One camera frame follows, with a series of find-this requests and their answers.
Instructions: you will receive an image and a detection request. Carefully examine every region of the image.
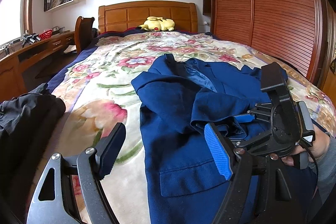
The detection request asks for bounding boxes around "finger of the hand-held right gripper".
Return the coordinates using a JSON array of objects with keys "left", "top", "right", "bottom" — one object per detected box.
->
[
  {"left": 233, "top": 102, "right": 275, "bottom": 123},
  {"left": 228, "top": 132, "right": 266, "bottom": 156}
]

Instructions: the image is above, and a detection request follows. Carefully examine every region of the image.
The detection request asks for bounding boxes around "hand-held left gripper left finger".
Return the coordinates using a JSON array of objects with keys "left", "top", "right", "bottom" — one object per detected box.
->
[{"left": 26, "top": 122, "right": 127, "bottom": 224}]

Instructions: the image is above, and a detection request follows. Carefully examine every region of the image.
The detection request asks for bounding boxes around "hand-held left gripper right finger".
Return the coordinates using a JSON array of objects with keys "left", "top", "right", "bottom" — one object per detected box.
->
[{"left": 204, "top": 123, "right": 326, "bottom": 224}]

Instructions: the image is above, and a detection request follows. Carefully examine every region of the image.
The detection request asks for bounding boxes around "blue suit jacket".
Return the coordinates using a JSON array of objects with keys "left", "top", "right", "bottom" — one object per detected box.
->
[{"left": 131, "top": 53, "right": 319, "bottom": 224}]

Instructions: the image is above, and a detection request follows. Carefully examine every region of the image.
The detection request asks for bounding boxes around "person's right forearm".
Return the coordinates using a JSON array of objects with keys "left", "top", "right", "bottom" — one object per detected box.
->
[{"left": 308, "top": 135, "right": 336, "bottom": 203}]

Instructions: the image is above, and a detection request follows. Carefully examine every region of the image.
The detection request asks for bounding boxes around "person's right hand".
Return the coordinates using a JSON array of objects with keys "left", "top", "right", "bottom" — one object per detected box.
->
[{"left": 281, "top": 124, "right": 332, "bottom": 168}]

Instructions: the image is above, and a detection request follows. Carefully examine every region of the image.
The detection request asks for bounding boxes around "floral blanket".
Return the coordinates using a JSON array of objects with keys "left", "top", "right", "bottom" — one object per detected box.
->
[{"left": 50, "top": 31, "right": 336, "bottom": 224}]

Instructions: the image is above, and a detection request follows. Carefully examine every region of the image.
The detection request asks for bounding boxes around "black clothing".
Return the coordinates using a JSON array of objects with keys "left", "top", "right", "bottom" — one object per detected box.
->
[{"left": 0, "top": 84, "right": 66, "bottom": 188}]

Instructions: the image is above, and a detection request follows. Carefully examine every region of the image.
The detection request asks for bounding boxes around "wooden slatted wardrobe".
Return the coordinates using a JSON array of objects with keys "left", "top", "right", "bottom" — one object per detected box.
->
[{"left": 211, "top": 0, "right": 328, "bottom": 88}]

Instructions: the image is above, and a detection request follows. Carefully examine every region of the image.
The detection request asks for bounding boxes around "wooden chair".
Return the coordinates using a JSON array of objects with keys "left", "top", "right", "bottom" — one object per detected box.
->
[{"left": 74, "top": 16, "right": 95, "bottom": 55}]

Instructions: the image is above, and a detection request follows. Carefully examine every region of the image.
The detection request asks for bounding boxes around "wooden desk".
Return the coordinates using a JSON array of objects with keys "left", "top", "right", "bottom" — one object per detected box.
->
[{"left": 0, "top": 31, "right": 76, "bottom": 98}]

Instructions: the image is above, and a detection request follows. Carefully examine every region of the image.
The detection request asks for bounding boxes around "yellow plush toy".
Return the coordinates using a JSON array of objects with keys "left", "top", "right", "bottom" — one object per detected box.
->
[{"left": 136, "top": 16, "right": 176, "bottom": 32}]

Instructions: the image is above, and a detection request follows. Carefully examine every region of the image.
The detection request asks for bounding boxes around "black metal tool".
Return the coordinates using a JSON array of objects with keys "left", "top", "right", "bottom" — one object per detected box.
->
[{"left": 22, "top": 33, "right": 41, "bottom": 47}]

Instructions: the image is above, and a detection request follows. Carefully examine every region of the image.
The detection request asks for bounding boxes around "wooden bed headboard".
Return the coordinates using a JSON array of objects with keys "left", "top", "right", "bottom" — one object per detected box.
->
[{"left": 98, "top": 0, "right": 198, "bottom": 33}]

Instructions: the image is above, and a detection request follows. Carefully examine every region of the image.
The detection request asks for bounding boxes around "window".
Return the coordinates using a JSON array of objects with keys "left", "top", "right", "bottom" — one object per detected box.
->
[{"left": 0, "top": 0, "right": 30, "bottom": 46}]

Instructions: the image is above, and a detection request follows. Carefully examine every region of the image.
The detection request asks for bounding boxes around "black cable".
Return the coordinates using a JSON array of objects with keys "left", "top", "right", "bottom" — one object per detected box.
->
[{"left": 299, "top": 140, "right": 320, "bottom": 198}]

